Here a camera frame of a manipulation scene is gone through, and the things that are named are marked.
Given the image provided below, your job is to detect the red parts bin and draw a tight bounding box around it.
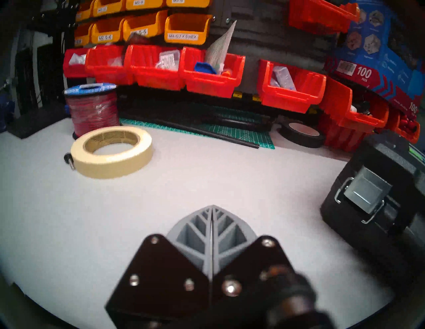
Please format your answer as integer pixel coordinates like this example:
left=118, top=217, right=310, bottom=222
left=126, top=45, right=186, bottom=91
left=85, top=45, right=133, bottom=86
left=63, top=48, right=97, bottom=78
left=319, top=77, right=389, bottom=133
left=289, top=0, right=361, bottom=35
left=319, top=113, right=367, bottom=154
left=257, top=60, right=327, bottom=114
left=387, top=106, right=421, bottom=145
left=179, top=46, right=246, bottom=99

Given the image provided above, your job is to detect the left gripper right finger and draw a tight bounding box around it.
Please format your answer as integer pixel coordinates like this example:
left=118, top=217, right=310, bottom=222
left=212, top=205, right=296, bottom=329

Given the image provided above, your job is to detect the black metal stand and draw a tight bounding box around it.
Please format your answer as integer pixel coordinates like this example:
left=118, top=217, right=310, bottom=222
left=7, top=0, right=73, bottom=139

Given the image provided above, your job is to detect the cream masking tape roll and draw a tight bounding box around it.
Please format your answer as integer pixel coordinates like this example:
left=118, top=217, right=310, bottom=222
left=70, top=126, right=154, bottom=179

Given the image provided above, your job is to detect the black plastic tool box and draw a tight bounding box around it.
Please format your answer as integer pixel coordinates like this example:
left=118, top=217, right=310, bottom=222
left=320, top=131, right=425, bottom=292

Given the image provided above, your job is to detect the black tape roll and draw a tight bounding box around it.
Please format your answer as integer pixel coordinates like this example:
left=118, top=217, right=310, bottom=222
left=278, top=119, right=326, bottom=149

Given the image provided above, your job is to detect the small blue plastic item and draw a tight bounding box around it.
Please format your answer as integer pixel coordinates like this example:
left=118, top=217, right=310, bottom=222
left=194, top=62, right=218, bottom=75

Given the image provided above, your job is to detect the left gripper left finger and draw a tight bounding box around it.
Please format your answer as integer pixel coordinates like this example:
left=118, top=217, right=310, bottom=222
left=105, top=205, right=213, bottom=329

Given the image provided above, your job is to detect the blue cleaning cloths box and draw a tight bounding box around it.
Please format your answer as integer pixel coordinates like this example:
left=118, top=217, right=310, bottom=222
left=324, top=0, right=425, bottom=115

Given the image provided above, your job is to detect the red wire spool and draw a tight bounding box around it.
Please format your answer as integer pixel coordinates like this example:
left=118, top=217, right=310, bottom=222
left=64, top=83, right=120, bottom=138

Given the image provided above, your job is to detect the small blue bench vise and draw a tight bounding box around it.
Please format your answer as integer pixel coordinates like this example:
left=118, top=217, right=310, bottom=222
left=0, top=90, right=15, bottom=133

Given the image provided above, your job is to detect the green cutting mat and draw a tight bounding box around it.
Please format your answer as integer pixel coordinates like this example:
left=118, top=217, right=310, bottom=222
left=120, top=103, right=276, bottom=150

